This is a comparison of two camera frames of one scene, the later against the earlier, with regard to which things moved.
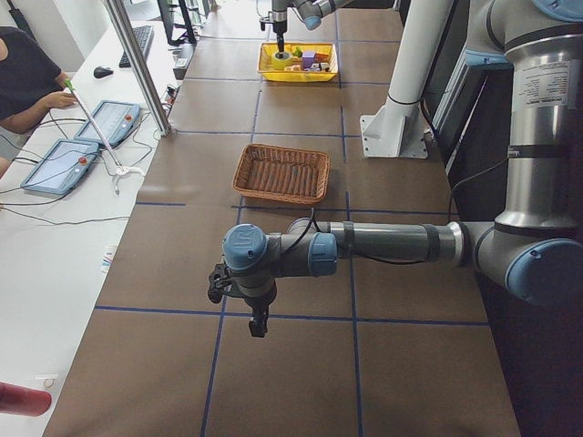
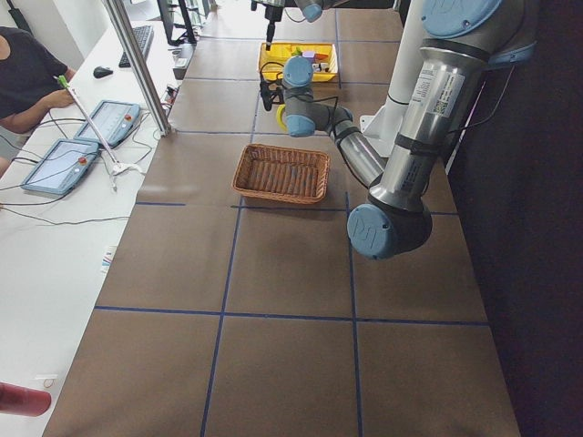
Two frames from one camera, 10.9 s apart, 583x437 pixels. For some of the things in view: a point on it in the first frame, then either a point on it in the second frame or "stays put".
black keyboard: (144, 35) stays put
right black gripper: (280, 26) to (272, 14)
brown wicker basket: (282, 172) stays put
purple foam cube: (308, 58) stays put
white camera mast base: (398, 129) stays put
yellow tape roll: (281, 59) to (279, 116)
